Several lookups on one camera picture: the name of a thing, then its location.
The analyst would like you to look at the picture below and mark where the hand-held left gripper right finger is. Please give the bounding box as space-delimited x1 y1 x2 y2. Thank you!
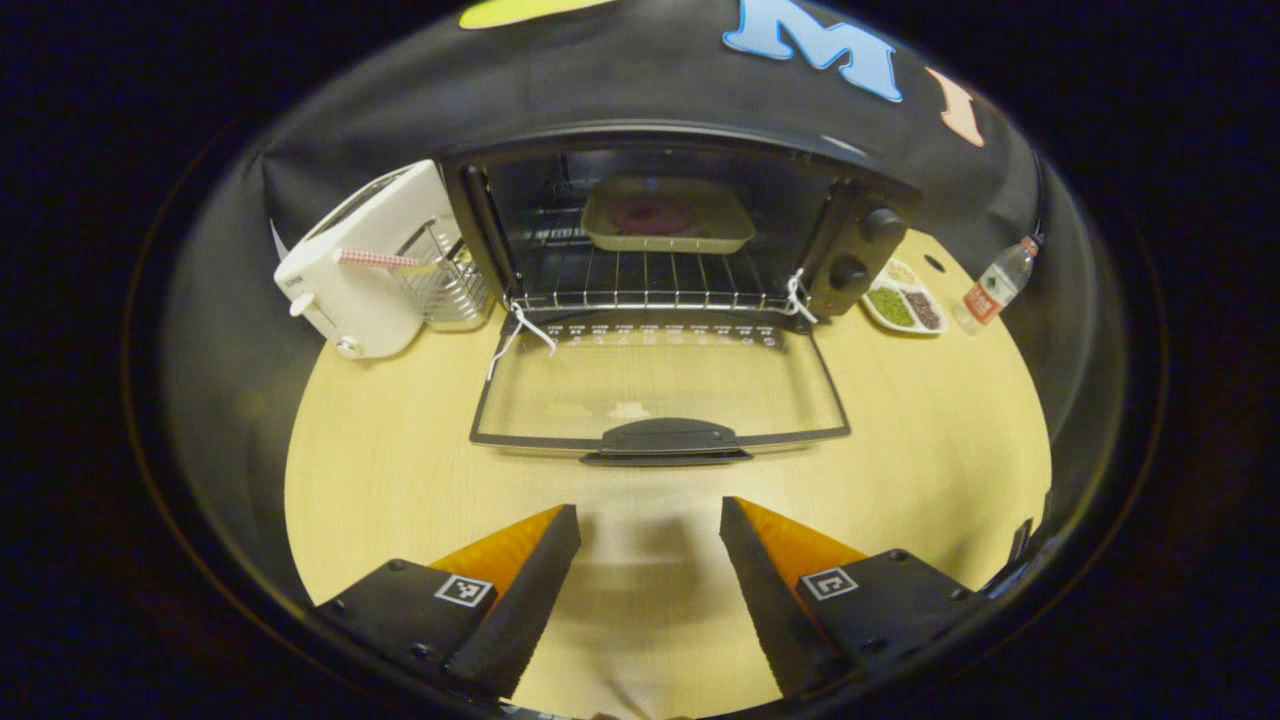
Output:
720 496 987 701

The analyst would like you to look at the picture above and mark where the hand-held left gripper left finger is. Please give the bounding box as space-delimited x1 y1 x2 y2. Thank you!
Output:
315 503 583 701

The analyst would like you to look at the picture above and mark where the black electric oven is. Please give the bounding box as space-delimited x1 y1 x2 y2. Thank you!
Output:
440 125 923 468

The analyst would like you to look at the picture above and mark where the cream baking tray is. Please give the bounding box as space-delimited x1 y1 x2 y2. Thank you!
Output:
580 177 757 255

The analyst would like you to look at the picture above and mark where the pink donut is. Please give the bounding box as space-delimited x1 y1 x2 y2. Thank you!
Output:
610 195 697 237

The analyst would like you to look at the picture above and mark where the metal oven rack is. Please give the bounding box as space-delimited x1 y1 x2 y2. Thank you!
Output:
510 205 801 311

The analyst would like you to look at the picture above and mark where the white divided plate of beans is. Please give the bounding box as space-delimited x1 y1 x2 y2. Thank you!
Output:
862 258 949 336

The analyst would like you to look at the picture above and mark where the white toaster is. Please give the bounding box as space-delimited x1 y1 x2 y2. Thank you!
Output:
273 160 471 361

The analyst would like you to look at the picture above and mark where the red checked stick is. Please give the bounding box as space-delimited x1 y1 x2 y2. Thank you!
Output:
333 247 423 270

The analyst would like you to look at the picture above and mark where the clear water bottle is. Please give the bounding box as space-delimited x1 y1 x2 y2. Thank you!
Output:
953 235 1041 336

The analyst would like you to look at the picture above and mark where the white string tie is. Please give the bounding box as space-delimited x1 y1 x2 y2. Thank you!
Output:
487 303 558 383
785 268 819 324

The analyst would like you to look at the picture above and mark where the metal wire basket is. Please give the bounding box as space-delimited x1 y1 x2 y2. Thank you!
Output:
398 222 493 333

